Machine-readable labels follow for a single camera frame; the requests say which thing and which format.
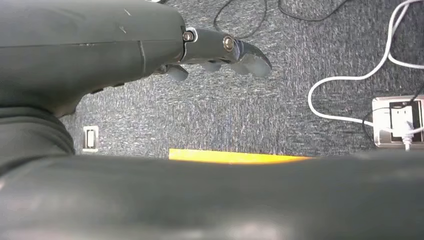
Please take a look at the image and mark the black floor cable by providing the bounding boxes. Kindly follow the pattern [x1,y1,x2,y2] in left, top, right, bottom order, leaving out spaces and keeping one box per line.
[277,0,350,23]
[213,0,269,40]

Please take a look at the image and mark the small white floor plate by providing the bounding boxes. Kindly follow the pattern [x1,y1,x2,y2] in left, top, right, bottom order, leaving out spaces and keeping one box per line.
[82,125,100,154]

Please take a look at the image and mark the yellow plastic bag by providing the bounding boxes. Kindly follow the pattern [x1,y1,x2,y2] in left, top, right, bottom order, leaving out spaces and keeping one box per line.
[168,148,314,166]

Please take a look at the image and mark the robot left arm ribbed sleeve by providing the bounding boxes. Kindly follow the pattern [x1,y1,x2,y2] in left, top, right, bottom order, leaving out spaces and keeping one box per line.
[0,105,76,176]

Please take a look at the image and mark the metal floor socket box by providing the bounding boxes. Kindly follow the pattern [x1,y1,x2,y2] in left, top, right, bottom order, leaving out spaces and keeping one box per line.
[371,95,424,149]

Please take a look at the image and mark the long white floor cable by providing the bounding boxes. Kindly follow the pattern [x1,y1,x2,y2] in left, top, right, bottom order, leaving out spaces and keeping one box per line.
[307,0,424,137]

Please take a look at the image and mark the white power plug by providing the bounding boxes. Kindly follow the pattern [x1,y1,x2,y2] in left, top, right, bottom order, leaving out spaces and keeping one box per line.
[391,105,414,140]

